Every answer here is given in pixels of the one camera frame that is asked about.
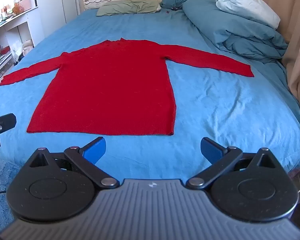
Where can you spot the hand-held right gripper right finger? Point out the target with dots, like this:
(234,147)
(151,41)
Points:
(210,151)

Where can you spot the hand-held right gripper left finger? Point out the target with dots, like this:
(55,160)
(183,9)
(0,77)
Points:
(96,151)

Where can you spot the red knit sweater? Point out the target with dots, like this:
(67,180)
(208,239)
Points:
(107,87)

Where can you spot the blue fluffy rug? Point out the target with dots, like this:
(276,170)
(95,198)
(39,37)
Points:
(1,177)

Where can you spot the bed with blue sheet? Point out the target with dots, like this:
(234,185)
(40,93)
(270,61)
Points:
(227,110)

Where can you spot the red box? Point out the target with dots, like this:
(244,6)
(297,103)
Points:
(5,50)

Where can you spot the beige plush toy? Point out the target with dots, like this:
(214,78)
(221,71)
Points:
(27,47)

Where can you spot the white desk shelf unit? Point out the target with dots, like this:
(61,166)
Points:
(27,20)

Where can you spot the orange jar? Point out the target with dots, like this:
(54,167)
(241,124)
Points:
(18,7)

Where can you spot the long teal bolster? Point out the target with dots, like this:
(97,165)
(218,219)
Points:
(230,35)

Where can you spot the white wardrobe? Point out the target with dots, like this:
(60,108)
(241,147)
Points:
(55,2)

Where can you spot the beige curtain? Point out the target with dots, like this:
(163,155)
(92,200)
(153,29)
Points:
(298,42)

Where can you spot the small dark object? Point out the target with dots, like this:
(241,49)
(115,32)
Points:
(168,11)

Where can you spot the green pillow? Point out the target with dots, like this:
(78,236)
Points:
(128,7)

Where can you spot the pale blue blanket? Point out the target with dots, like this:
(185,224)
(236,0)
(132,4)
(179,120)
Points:
(247,5)

